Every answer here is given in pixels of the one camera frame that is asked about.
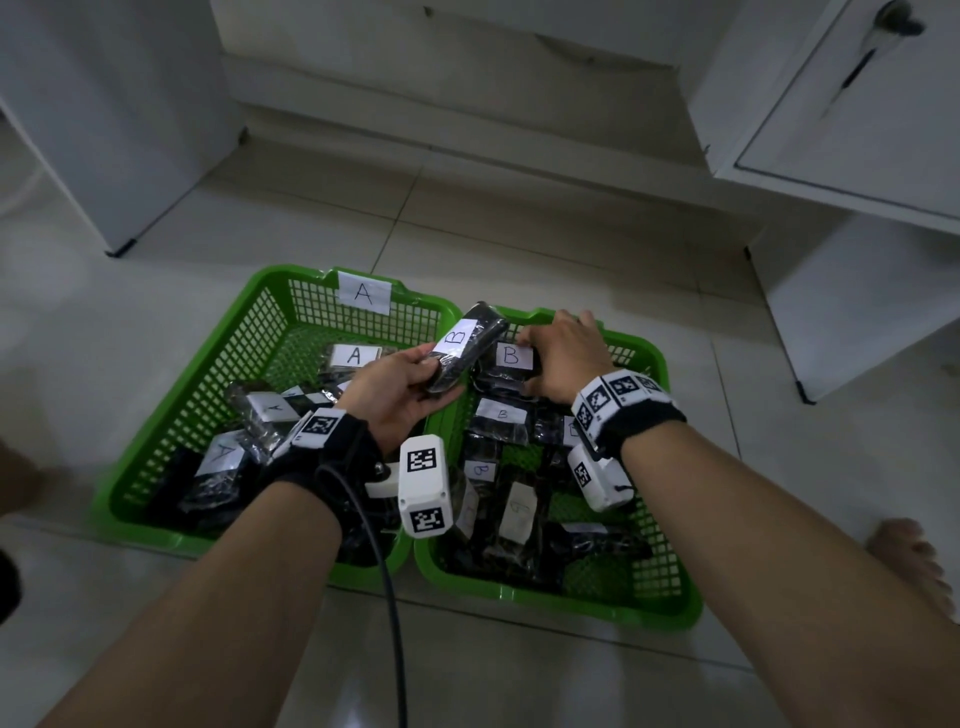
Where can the person's left hand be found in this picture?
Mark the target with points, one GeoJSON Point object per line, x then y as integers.
{"type": "Point", "coordinates": [390, 397]}

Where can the person's right hand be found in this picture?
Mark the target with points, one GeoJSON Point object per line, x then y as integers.
{"type": "Point", "coordinates": [574, 356]}

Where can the green plastic basket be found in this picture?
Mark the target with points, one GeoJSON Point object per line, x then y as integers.
{"type": "Point", "coordinates": [247, 300]}
{"type": "Point", "coordinates": [562, 604]}

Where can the person's right forearm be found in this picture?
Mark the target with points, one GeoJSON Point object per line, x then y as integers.
{"type": "Point", "coordinates": [787, 585]}

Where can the person's left forearm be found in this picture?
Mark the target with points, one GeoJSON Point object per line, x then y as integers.
{"type": "Point", "coordinates": [210, 615]}

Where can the person's right foot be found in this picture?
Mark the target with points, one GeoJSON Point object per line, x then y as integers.
{"type": "Point", "coordinates": [911, 562]}

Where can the black wristband with marker tags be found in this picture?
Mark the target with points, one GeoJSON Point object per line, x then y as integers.
{"type": "Point", "coordinates": [322, 465]}
{"type": "Point", "coordinates": [637, 420]}

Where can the white desk cabinet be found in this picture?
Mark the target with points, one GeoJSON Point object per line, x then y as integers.
{"type": "Point", "coordinates": [862, 285]}

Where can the white desk side panel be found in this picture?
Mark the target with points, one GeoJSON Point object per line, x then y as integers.
{"type": "Point", "coordinates": [120, 112]}

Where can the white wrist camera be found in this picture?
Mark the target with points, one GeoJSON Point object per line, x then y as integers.
{"type": "Point", "coordinates": [600, 480]}
{"type": "Point", "coordinates": [424, 487]}

